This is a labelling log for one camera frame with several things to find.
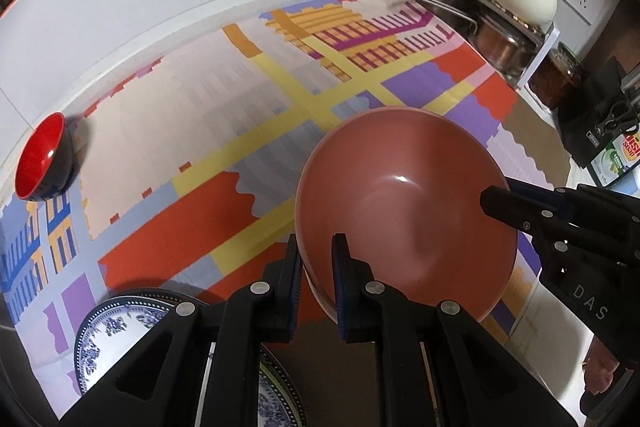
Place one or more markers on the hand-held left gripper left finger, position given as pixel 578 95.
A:
pixel 295 297

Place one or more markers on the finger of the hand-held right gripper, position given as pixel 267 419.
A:
pixel 545 199
pixel 505 207

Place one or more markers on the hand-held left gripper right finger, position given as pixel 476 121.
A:
pixel 341 302

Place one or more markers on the pink bowl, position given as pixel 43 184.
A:
pixel 400 207

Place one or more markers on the person's right hand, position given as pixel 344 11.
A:
pixel 602 372

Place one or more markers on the green and white box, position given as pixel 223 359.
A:
pixel 615 162

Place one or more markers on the black knife block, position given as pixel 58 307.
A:
pixel 590 122

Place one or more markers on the black scissors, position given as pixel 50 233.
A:
pixel 617 114

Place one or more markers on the glass jar of chili sauce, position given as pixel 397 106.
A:
pixel 555 82

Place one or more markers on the white storage rack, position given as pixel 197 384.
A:
pixel 537 57

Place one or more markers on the round steel pot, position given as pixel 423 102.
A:
pixel 500 44

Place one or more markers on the blue and white patterned plate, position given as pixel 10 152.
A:
pixel 120 332

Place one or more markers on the colourful printed mat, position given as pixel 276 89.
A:
pixel 200 107

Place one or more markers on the red and black bowl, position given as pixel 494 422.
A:
pixel 42 152

